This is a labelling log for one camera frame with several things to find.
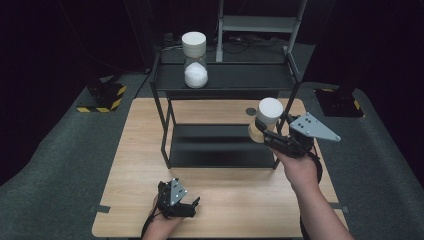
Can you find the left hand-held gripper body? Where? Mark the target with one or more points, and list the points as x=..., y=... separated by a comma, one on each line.
x=175, y=196

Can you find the person's right hand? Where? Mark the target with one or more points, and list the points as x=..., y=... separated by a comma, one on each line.
x=300, y=170

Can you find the white jar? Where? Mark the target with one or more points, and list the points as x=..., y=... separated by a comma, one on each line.
x=196, y=76

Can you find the black yellow striped stand base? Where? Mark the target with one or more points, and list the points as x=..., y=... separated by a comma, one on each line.
x=338, y=103
x=106, y=96

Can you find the person's left hand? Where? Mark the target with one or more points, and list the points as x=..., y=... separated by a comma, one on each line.
x=163, y=223

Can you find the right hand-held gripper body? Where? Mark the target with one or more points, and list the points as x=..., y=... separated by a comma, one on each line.
x=305, y=133

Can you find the grey metal stand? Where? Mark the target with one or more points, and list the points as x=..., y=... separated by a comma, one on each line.
x=256, y=23

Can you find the grey tape strip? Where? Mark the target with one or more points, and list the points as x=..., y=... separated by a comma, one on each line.
x=100, y=209
x=340, y=207

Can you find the round grey table grommet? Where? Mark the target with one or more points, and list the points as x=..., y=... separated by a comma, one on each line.
x=251, y=111

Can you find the black metal shelf rack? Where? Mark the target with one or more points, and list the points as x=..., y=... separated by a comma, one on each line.
x=226, y=78

